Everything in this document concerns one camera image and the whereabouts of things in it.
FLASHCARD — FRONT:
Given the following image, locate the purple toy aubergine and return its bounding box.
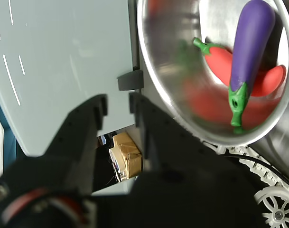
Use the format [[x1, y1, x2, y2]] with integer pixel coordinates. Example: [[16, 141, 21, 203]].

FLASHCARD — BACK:
[[228, 0, 277, 128]]

